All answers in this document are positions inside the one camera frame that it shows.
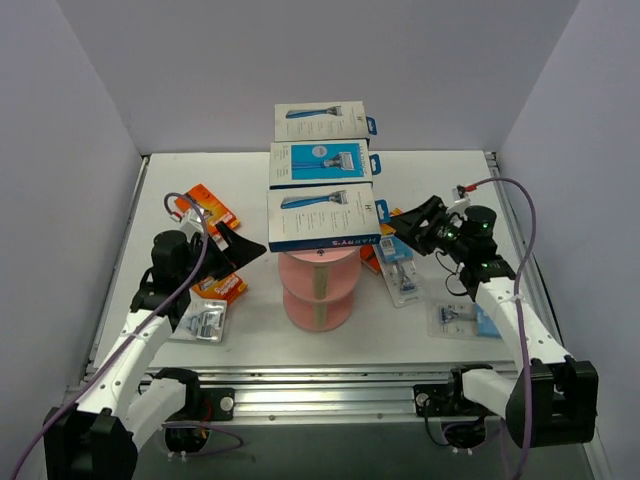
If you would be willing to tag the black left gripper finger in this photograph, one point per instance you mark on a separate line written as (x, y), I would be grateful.
(238, 254)
(228, 240)

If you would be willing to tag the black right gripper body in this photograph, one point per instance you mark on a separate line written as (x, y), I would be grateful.
(432, 226)

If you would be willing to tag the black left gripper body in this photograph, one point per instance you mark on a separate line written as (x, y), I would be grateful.
(215, 253)

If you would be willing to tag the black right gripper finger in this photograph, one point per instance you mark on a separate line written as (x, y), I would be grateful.
(419, 216)
(422, 239)

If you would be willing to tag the orange Gillette Fusion box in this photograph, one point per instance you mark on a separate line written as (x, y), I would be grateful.
(228, 289)

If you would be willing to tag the clear blister razor pack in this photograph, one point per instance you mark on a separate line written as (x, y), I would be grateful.
(399, 271)

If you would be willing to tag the blue Harry's razor box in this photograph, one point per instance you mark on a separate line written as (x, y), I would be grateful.
(321, 163)
(333, 120)

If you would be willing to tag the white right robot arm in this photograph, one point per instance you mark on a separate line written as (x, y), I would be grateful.
(553, 400)

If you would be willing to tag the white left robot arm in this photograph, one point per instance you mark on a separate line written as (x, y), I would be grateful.
(100, 433)

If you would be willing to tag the pink three-tier wooden shelf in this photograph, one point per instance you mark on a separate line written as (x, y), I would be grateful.
(319, 286)

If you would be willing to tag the white Gillette blister pack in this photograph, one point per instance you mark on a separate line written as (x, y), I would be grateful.
(203, 321)

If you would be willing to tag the blister razor pack blue card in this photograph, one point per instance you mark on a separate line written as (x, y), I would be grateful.
(461, 320)

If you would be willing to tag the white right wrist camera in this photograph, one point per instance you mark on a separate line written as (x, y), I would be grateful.
(461, 200)

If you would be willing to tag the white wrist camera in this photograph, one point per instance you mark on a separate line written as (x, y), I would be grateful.
(461, 200)
(189, 222)

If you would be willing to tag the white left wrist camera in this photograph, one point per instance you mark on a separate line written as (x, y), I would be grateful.
(189, 222)

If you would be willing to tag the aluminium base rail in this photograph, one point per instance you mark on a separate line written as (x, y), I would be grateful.
(287, 395)

